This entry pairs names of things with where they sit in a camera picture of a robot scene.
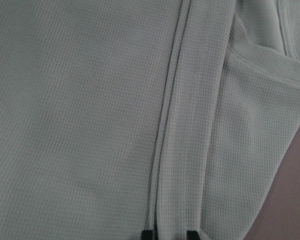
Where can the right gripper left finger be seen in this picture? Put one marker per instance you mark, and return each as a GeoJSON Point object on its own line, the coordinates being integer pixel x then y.
{"type": "Point", "coordinates": [146, 234]}

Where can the green long-sleeve shirt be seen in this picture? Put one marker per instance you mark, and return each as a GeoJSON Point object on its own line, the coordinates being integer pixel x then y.
{"type": "Point", "coordinates": [118, 116]}

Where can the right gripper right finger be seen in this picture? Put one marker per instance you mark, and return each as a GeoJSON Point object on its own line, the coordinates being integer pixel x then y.
{"type": "Point", "coordinates": [192, 235]}

